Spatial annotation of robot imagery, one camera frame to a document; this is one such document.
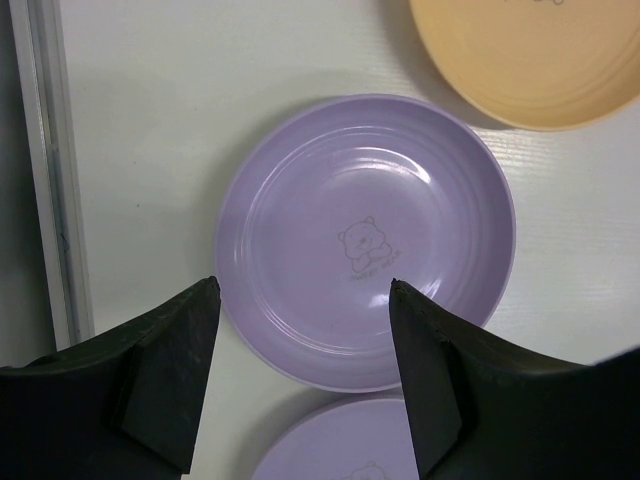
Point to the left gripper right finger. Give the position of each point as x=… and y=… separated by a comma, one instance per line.
x=481, y=407

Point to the purple plate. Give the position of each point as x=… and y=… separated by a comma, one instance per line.
x=334, y=205
x=364, y=438

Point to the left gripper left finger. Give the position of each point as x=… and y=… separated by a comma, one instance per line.
x=125, y=404

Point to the far orange plate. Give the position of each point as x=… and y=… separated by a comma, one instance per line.
x=536, y=65

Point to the near purple plate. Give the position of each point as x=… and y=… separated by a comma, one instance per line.
x=364, y=438

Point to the far purple plate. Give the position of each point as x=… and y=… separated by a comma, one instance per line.
x=334, y=205

